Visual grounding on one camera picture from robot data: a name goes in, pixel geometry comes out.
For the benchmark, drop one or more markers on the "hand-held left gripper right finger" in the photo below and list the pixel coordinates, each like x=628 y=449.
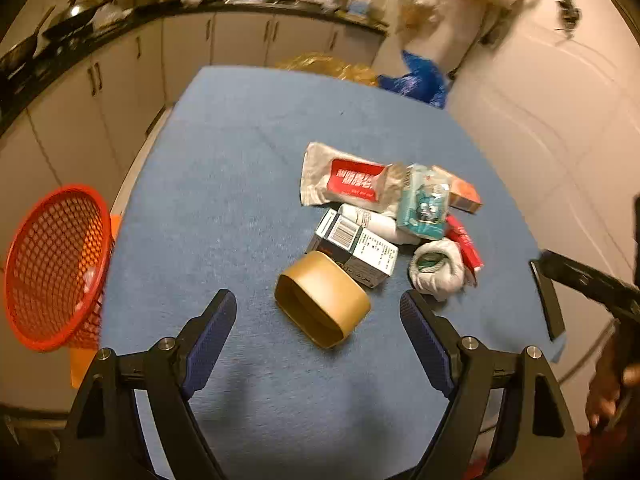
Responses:
x=425 y=340

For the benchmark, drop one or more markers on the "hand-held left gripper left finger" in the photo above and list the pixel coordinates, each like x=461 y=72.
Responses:
x=210 y=345

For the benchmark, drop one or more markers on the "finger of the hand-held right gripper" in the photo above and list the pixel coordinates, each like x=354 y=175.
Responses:
x=549 y=310
x=575 y=275

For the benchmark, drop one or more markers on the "tan oval container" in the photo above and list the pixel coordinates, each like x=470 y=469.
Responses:
x=345 y=300

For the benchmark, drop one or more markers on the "white box with barcode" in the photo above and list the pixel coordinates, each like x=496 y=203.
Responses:
x=370 y=255

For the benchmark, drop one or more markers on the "red tube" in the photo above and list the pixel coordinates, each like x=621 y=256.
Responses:
x=462 y=242

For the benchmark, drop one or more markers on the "white plastic bottle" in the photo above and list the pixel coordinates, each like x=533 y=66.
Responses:
x=385 y=225

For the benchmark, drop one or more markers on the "teal tissue packet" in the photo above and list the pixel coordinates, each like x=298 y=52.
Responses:
x=420 y=210

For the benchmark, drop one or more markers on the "orange cardboard box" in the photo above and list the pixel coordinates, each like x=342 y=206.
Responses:
x=465 y=195

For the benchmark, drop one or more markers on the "red mesh basket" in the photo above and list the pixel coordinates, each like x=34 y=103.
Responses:
x=55 y=260

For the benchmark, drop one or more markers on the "white wrapper with red label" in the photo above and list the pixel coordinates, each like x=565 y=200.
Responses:
x=320 y=170

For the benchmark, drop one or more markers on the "person's right hand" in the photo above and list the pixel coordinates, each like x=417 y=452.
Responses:
x=602 y=395

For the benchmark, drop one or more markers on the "orange stool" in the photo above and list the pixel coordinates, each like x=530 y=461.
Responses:
x=82 y=365

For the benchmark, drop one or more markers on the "blue plastic bag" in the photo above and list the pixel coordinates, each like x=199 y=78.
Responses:
x=420 y=80

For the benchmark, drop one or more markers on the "beige kitchen cabinets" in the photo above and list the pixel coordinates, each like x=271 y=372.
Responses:
x=125 y=75

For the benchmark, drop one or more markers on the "yellow plastic bag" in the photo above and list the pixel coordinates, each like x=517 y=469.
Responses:
x=320 y=65

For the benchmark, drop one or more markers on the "small plastic bottle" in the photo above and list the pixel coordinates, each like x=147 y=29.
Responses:
x=360 y=2

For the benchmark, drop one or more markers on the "black kitchen countertop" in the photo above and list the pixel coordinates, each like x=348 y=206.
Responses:
x=300 y=10

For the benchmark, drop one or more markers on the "wok with steel lid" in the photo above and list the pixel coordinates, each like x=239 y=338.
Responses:
x=75 y=17

